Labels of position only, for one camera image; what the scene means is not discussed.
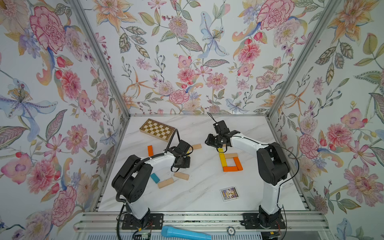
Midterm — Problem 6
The natural wood block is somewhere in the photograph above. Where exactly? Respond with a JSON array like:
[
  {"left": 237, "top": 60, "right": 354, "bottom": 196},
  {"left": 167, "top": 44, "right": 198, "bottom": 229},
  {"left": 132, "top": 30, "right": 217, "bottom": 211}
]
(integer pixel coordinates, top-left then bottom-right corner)
[
  {"left": 191, "top": 144, "right": 202, "bottom": 150},
  {"left": 225, "top": 153, "right": 239, "bottom": 159},
  {"left": 174, "top": 172, "right": 190, "bottom": 181},
  {"left": 158, "top": 178, "right": 174, "bottom": 189}
]

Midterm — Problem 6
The orange block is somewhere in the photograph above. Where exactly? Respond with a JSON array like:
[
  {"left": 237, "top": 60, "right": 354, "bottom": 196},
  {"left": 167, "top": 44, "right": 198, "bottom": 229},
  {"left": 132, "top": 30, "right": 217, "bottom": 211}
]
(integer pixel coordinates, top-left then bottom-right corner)
[
  {"left": 223, "top": 166, "right": 239, "bottom": 172},
  {"left": 148, "top": 145, "right": 154, "bottom": 157},
  {"left": 234, "top": 157, "right": 243, "bottom": 171}
]

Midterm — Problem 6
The orange block front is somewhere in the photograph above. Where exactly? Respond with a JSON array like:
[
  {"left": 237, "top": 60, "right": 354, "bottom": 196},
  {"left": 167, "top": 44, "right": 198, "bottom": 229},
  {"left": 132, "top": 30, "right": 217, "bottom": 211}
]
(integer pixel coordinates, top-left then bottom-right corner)
[{"left": 223, "top": 166, "right": 239, "bottom": 172}]

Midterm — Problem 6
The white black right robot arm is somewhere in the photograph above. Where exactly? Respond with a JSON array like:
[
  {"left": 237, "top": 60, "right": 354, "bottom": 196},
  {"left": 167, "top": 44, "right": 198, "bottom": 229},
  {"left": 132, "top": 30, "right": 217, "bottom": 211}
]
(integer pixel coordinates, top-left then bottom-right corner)
[{"left": 205, "top": 121, "right": 291, "bottom": 229}]

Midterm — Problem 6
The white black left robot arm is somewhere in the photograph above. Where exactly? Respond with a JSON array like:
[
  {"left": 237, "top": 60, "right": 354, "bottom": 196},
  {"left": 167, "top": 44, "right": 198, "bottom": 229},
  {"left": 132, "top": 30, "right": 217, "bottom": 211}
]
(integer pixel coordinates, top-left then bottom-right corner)
[{"left": 112, "top": 140, "right": 194, "bottom": 227}]

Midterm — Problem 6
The wooden folding chessboard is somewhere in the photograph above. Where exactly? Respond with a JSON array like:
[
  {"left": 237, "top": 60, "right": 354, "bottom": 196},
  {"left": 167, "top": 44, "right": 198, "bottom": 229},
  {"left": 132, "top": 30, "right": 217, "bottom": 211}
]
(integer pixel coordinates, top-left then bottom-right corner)
[{"left": 139, "top": 119, "right": 176, "bottom": 142}]

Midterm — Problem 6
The teal block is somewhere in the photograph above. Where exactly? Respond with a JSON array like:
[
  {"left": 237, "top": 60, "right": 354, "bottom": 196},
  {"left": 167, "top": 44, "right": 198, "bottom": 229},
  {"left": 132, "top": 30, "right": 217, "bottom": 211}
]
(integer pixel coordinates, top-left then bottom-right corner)
[{"left": 150, "top": 173, "right": 160, "bottom": 184}]

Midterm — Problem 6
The playing card box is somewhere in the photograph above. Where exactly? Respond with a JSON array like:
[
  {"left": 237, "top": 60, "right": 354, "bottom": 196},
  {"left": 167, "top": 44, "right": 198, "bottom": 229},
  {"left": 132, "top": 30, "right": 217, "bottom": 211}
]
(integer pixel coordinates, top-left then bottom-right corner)
[{"left": 220, "top": 187, "right": 240, "bottom": 202}]

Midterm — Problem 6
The blue microphone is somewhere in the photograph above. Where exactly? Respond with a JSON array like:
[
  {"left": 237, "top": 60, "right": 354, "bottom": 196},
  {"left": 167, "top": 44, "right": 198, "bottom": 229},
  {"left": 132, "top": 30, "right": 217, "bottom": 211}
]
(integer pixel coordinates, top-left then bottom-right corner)
[{"left": 161, "top": 226, "right": 212, "bottom": 240}]

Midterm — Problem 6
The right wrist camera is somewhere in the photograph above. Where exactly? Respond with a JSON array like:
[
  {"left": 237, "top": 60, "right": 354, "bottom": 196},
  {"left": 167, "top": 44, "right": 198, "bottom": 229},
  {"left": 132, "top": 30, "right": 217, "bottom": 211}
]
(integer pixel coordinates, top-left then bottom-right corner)
[{"left": 214, "top": 120, "right": 230, "bottom": 136}]

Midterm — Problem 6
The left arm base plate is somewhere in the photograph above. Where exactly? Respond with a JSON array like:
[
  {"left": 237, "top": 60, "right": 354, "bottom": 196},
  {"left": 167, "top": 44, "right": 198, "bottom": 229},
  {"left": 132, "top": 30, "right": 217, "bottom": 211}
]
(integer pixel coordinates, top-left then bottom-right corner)
[{"left": 121, "top": 213, "right": 164, "bottom": 230}]

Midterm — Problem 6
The black corrugated cable hose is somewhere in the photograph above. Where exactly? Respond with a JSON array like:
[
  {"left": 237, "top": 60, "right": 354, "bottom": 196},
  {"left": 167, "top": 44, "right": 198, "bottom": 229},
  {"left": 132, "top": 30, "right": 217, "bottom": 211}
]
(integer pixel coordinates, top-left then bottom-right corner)
[{"left": 115, "top": 128, "right": 181, "bottom": 240}]

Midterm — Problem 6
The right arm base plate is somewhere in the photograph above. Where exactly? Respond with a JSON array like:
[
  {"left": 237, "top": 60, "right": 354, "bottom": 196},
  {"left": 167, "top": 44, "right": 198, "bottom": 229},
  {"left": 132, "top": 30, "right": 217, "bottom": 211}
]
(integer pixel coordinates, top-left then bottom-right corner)
[{"left": 240, "top": 213, "right": 287, "bottom": 231}]

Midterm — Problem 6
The aluminium front rail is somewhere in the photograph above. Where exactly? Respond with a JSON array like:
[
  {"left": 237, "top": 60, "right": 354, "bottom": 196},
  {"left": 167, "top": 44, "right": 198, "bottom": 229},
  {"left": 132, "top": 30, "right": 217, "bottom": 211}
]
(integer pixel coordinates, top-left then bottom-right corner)
[{"left": 74, "top": 211, "right": 330, "bottom": 233}]

